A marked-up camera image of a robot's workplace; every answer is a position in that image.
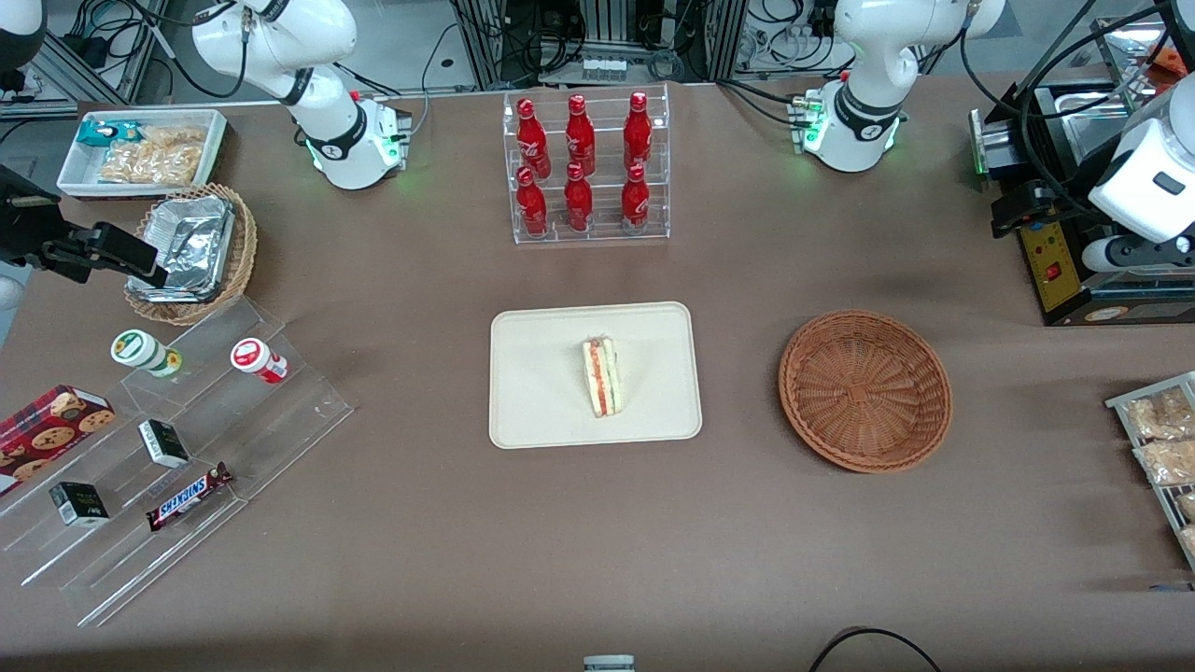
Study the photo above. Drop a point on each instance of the red cookie box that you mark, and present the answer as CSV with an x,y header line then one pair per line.
x,y
47,429

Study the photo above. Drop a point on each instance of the aluminium frame rack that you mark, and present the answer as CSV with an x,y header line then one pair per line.
x,y
485,37

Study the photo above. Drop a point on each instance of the red lid cup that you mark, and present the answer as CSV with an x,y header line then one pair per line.
x,y
254,357

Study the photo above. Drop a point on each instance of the small grey device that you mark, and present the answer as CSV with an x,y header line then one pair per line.
x,y
609,664

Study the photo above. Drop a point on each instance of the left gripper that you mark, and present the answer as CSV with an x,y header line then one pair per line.
x,y
1056,199

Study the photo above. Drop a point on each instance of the black food warmer appliance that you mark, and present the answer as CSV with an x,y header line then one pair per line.
x,y
1046,266

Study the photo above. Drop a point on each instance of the brown wicker basket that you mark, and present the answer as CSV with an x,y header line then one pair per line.
x,y
864,392

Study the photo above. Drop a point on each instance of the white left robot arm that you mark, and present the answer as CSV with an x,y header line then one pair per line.
x,y
868,56

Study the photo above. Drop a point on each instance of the triangular sandwich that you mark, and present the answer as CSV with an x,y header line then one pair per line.
x,y
602,378

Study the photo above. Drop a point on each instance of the tray of packaged crackers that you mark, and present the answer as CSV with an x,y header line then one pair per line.
x,y
1120,403

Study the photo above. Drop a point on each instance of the clear bag of snacks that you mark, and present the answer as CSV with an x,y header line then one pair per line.
x,y
1187,506
1167,462
1162,415
1189,541

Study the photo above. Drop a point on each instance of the clear acrylic bottle rack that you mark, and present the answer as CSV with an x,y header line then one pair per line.
x,y
602,233

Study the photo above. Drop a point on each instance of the white rectangular snack bin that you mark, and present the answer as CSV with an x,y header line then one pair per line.
x,y
79,177

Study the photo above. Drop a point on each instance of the tan wicker basket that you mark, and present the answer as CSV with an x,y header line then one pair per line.
x,y
243,252

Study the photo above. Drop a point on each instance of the green lid cup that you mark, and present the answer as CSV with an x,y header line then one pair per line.
x,y
138,349

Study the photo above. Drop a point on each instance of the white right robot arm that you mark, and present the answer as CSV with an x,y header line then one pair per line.
x,y
280,47

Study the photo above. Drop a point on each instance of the cream rectangular tray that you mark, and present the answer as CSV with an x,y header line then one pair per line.
x,y
541,373

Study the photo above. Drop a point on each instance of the clear bag of chips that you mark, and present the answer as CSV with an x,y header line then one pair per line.
x,y
159,159

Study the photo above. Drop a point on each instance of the steel food pan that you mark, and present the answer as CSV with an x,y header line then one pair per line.
x,y
1083,126

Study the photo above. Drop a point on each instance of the small black box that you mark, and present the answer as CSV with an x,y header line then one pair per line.
x,y
79,504
164,443

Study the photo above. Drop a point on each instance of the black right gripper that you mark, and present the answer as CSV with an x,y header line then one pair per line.
x,y
26,230

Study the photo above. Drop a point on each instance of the white power strip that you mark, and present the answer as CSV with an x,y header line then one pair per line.
x,y
603,68

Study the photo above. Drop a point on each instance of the red soda bottle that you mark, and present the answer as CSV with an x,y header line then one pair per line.
x,y
531,140
532,205
638,131
580,135
635,198
578,201

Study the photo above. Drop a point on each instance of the clear acrylic stepped shelf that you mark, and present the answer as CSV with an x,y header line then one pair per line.
x,y
271,429

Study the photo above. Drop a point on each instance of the silver foil container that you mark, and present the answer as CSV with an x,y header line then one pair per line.
x,y
191,238

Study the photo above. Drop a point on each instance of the snickers chocolate bar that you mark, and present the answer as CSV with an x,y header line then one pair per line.
x,y
187,497

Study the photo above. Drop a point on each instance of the teal snack packet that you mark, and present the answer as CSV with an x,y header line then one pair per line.
x,y
98,133

